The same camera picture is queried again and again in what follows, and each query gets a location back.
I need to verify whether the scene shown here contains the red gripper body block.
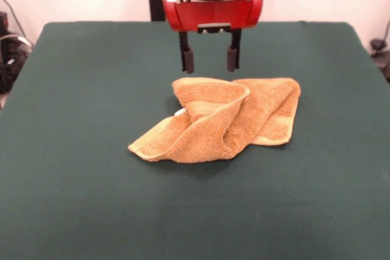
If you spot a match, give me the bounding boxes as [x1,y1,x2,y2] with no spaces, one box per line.
[161,0,264,35]

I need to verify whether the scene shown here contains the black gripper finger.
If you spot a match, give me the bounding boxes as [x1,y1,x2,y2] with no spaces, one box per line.
[177,30,196,74]
[225,29,243,72]

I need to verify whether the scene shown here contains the tan terry towel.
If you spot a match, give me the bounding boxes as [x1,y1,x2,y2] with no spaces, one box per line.
[127,76,302,164]

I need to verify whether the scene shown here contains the dark green tablecloth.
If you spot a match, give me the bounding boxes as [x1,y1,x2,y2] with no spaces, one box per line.
[0,21,390,260]

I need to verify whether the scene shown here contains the black device with cable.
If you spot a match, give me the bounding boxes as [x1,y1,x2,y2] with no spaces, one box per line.
[370,38,390,83]

